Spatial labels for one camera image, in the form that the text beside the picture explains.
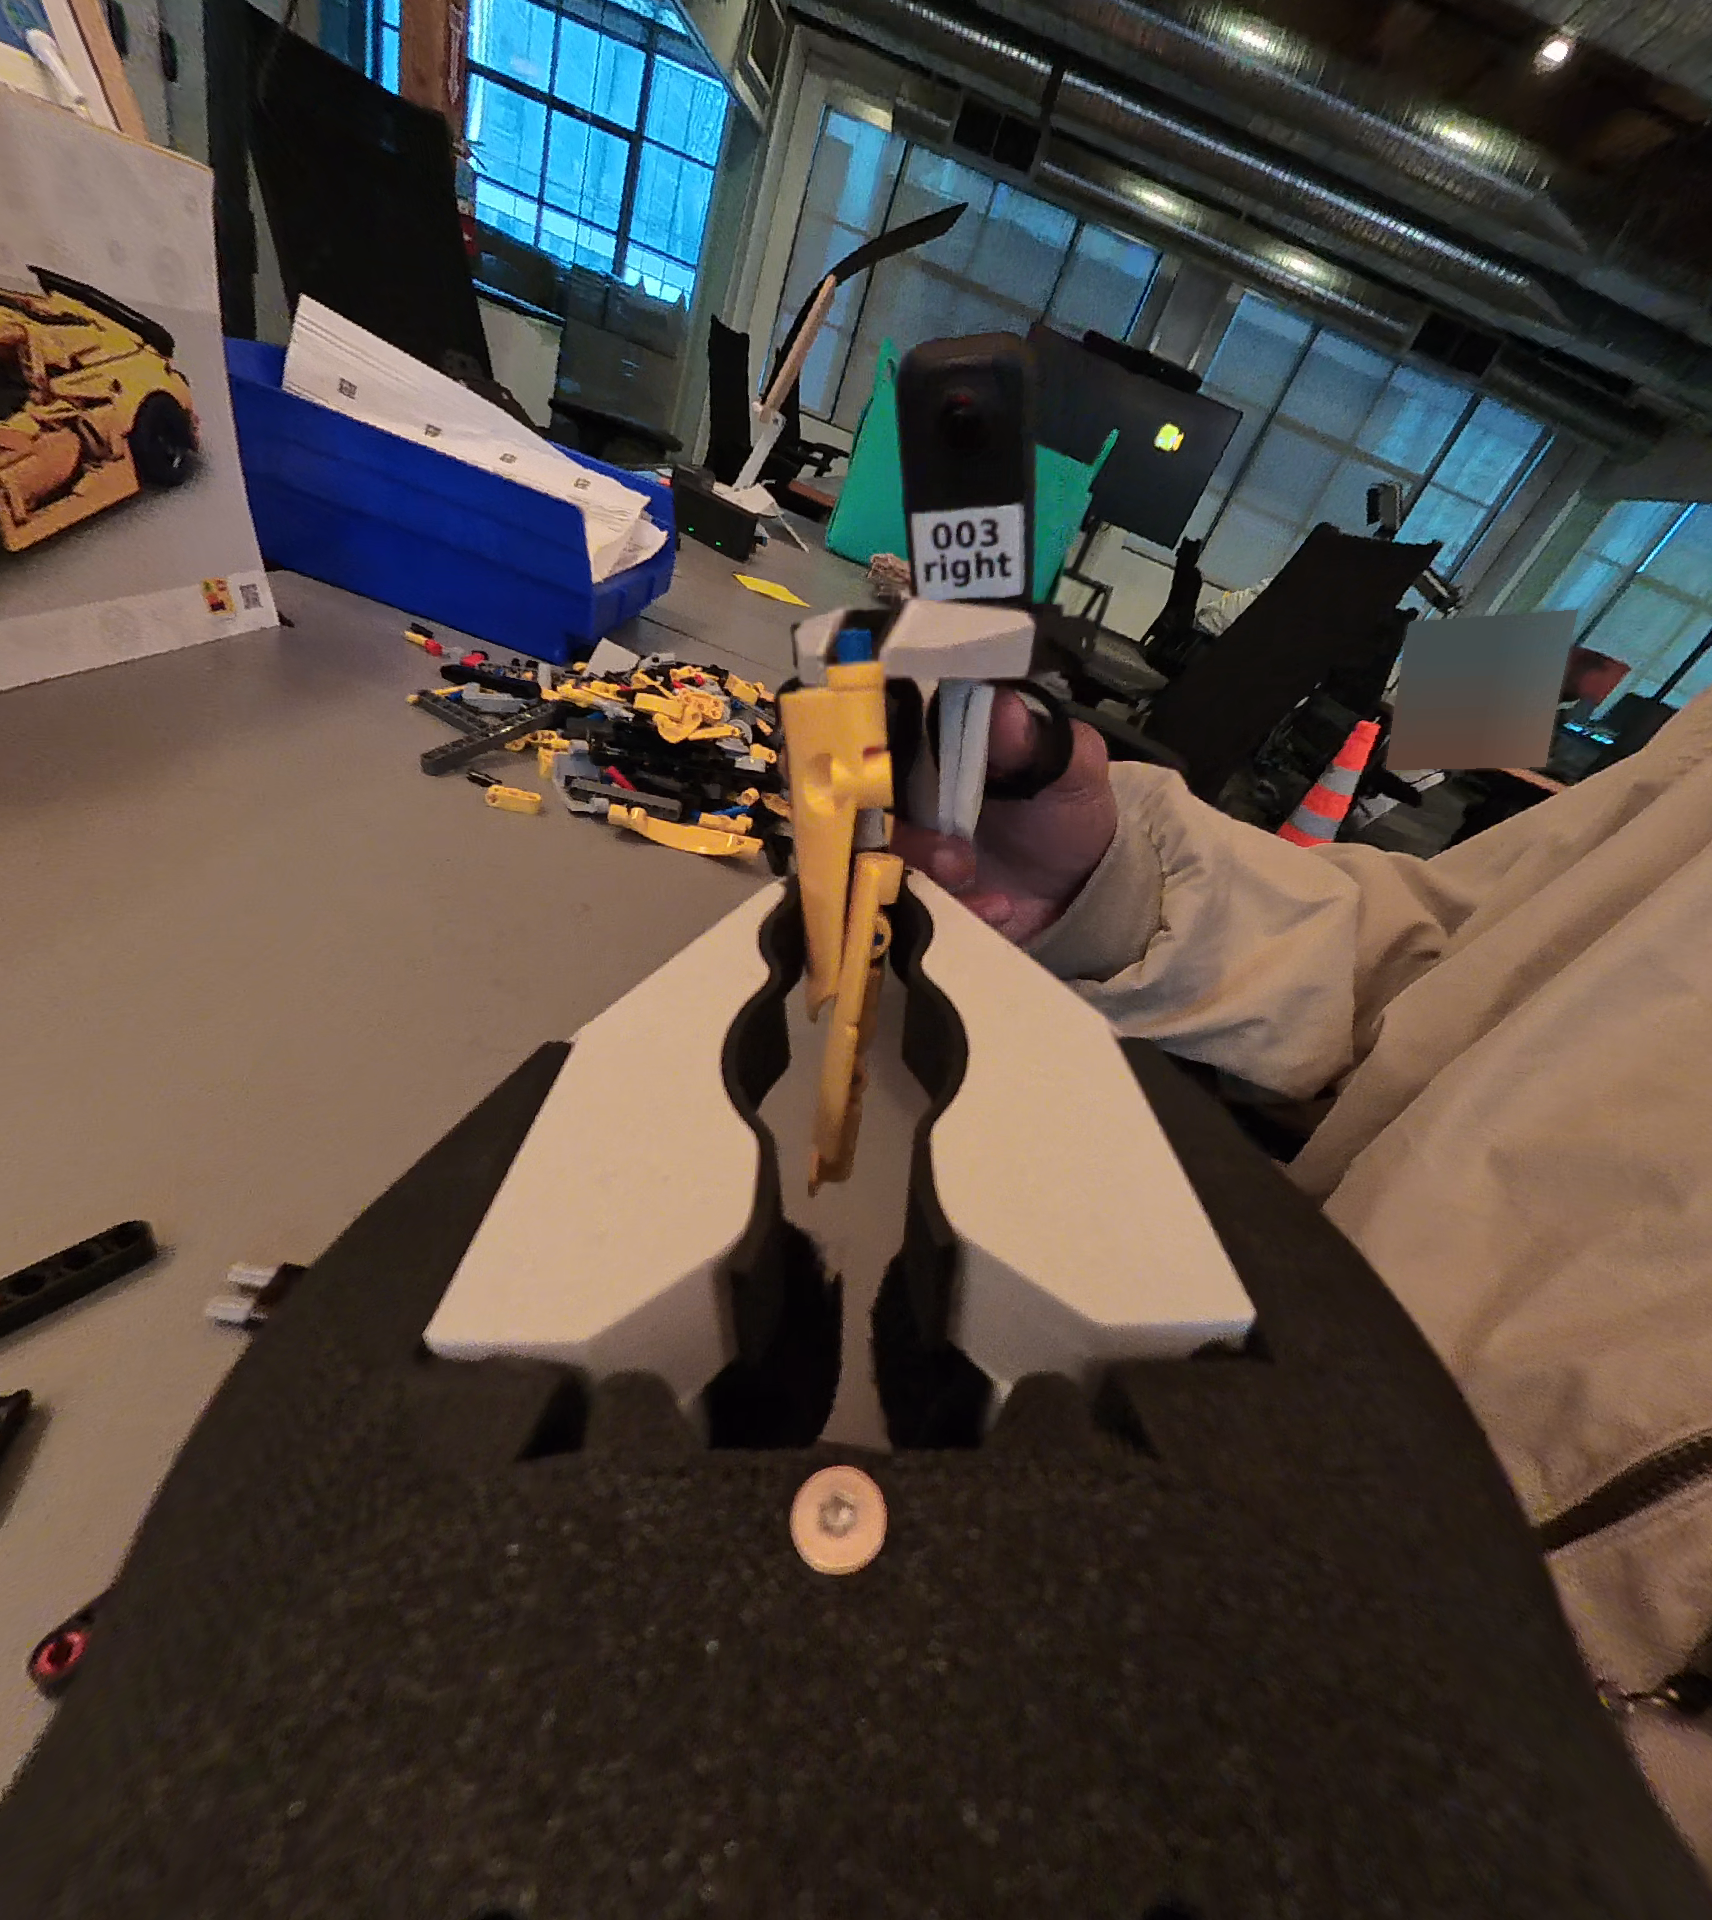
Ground orange traffic cone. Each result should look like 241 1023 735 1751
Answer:
1272 716 1385 852

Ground black monitor screen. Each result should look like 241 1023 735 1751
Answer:
1028 325 1246 553

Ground person's beige jacket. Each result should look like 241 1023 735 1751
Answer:
1289 630 1712 1920

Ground black box green light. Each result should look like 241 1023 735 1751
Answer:
664 463 772 564

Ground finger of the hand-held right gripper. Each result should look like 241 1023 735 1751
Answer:
790 605 891 696
886 600 1043 688

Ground pile of yellow black bricks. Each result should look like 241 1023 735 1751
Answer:
401 619 801 869

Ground person's right hand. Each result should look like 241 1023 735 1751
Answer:
889 702 1124 950

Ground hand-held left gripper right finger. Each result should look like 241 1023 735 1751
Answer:
856 870 1260 1450

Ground silver air duct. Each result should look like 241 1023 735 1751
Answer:
796 0 1712 392

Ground yellow toy car hood assembly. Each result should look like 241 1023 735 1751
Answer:
769 630 910 1200

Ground instruction booklet car picture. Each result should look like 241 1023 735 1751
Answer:
0 44 284 720

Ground black connector white axles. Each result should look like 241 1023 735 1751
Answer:
202 1261 309 1333

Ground white paper sheets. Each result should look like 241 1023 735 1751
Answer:
280 294 671 585

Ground black standing panel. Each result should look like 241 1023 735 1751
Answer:
243 44 494 384

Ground large paned window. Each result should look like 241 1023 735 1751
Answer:
322 0 734 313

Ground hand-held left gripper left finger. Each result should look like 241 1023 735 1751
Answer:
424 874 832 1450

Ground grey desk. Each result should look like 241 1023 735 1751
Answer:
0 562 888 1908

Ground blue plastic bin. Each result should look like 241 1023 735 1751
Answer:
221 336 682 666

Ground green folded board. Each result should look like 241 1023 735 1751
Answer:
820 339 1124 606

